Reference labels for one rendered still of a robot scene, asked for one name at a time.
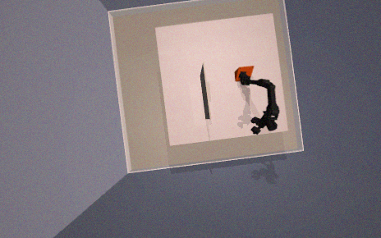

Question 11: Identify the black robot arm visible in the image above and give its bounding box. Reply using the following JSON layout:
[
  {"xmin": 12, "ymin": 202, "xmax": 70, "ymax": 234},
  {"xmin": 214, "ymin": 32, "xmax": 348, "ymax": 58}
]
[{"xmin": 239, "ymin": 71, "xmax": 279, "ymax": 131}]

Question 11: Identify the beige wall panel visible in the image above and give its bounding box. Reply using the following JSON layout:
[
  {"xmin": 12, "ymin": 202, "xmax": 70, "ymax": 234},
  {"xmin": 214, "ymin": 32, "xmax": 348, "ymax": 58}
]
[{"xmin": 200, "ymin": 62, "xmax": 211, "ymax": 119}]

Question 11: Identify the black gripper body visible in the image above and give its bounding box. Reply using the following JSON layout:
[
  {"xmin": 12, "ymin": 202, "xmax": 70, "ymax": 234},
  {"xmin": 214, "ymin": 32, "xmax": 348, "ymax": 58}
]
[{"xmin": 251, "ymin": 119, "xmax": 266, "ymax": 135}]

